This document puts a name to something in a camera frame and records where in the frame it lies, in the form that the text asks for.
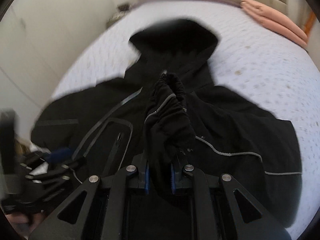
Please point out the grey nightstand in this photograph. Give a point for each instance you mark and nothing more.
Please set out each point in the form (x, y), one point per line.
(122, 10)

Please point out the person left hand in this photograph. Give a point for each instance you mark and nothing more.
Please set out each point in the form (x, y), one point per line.
(23, 224)

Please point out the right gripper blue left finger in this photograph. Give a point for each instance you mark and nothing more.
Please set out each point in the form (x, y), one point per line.
(147, 183)

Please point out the bed with floral sheet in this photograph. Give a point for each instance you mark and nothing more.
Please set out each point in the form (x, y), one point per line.
(258, 64)

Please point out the folded pink blanket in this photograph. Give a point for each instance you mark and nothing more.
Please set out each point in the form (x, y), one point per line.
(275, 21)

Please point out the black camera box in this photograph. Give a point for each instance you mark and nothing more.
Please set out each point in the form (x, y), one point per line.
(8, 135)

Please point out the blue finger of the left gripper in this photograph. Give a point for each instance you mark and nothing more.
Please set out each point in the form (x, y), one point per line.
(59, 155)

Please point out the black hooded jacket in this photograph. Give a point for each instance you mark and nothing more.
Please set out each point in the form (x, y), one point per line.
(237, 166)

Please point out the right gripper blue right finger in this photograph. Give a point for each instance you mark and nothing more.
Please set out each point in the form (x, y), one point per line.
(173, 181)

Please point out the white wardrobe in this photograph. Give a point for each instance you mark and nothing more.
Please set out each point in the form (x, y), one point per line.
(40, 40)

